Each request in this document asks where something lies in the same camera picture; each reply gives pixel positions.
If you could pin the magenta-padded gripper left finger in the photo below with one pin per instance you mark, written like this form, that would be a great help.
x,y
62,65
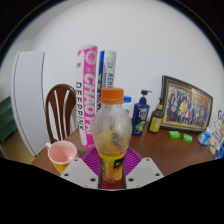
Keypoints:
x,y
80,171

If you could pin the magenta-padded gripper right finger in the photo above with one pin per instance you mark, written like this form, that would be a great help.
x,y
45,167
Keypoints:
x,y
145,171

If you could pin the orange-capped juice bottle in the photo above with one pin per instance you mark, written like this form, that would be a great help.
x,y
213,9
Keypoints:
x,y
111,133

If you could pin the pink and yellow mug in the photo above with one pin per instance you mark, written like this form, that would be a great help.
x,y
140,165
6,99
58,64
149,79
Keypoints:
x,y
61,155

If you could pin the small green packet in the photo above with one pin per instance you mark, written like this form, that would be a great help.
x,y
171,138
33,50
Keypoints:
x,y
187,137
174,134

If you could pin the brown bottle with yellow label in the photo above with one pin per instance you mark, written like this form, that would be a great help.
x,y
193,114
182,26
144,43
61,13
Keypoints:
x,y
155,121

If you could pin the dark blue pump bottle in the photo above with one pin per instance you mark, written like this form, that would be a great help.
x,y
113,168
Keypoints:
x,y
140,118

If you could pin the white blue-capped lotion bottle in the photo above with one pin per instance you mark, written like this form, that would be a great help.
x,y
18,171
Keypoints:
x,y
128,106

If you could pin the dark brown wooden chair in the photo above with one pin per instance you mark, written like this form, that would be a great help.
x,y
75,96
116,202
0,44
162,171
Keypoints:
x,y
50,110

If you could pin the small tan snack packet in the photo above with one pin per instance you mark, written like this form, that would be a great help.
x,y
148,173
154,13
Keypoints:
x,y
212,148

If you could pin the framed group photo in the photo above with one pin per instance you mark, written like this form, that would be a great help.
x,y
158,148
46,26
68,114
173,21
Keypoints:
x,y
186,106

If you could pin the white paper gift bag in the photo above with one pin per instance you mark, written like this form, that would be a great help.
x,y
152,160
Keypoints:
x,y
219,125

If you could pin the tall white cabinet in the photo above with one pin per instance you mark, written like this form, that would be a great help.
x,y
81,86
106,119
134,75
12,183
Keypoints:
x,y
28,100

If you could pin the green crate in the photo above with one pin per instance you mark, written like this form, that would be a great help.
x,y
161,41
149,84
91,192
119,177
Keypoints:
x,y
6,118

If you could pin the white and blue shuttlecock tube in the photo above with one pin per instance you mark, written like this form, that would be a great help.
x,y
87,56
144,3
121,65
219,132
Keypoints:
x,y
108,71

